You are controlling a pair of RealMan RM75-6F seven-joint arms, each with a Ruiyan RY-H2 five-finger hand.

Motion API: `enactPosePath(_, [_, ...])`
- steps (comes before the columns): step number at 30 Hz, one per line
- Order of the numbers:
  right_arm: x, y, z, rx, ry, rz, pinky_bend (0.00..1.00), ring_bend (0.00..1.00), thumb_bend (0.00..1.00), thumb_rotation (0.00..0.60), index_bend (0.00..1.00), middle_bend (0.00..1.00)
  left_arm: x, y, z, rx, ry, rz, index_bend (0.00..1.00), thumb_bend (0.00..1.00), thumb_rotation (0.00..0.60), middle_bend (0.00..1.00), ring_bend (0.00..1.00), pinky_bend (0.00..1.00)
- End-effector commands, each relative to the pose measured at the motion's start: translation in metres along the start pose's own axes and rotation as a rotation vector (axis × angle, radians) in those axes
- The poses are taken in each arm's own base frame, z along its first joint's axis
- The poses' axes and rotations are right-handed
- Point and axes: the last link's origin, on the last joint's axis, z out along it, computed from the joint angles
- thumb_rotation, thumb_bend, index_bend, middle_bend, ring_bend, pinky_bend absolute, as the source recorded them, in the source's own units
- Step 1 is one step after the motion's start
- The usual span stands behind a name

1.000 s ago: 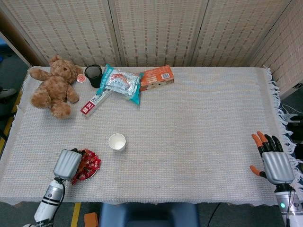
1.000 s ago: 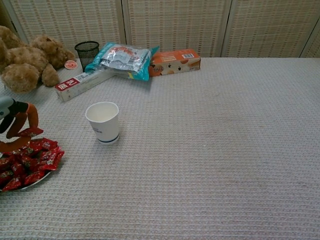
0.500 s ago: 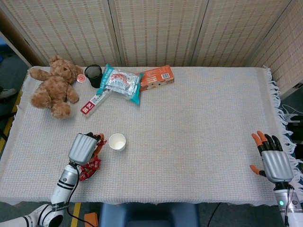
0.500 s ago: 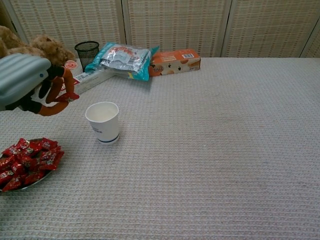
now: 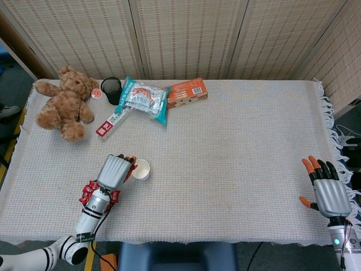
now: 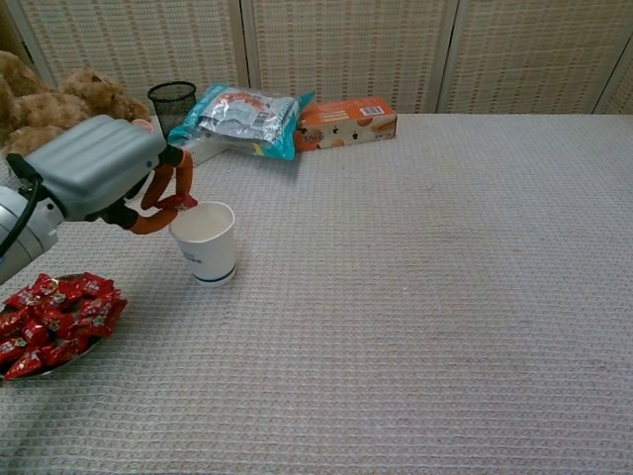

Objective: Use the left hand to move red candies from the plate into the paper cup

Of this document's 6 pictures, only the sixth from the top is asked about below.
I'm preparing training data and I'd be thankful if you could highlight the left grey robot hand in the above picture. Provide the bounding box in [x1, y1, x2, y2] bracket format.
[24, 114, 199, 237]

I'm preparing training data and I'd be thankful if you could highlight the white paper cup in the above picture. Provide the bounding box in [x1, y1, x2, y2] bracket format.
[168, 201, 238, 287]

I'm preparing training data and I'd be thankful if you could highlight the red candy pile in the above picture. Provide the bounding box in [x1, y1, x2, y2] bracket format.
[0, 271, 129, 381]

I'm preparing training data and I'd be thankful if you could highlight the black mesh pen holder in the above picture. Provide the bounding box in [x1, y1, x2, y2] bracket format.
[146, 80, 198, 143]

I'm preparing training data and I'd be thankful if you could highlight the silver metal plate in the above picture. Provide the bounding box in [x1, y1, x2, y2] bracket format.
[0, 274, 108, 382]

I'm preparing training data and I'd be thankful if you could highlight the brown teddy bear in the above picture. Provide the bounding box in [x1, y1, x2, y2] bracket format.
[0, 49, 152, 157]

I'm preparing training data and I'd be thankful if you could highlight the long white red box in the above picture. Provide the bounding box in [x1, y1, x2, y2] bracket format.
[185, 140, 229, 167]

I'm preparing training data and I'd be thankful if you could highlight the beige woven screen panel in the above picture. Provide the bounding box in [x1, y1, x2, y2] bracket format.
[592, 44, 633, 116]
[239, 0, 459, 115]
[17, 0, 251, 118]
[437, 0, 633, 116]

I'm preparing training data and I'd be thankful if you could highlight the teal silver snack bag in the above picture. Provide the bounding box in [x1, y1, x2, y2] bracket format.
[167, 82, 317, 161]

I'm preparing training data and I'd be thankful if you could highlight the orange biscuit box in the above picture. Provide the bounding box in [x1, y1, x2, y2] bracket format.
[295, 95, 399, 153]

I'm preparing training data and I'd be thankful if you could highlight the white woven tablecloth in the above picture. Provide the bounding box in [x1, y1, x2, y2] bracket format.
[0, 112, 633, 475]

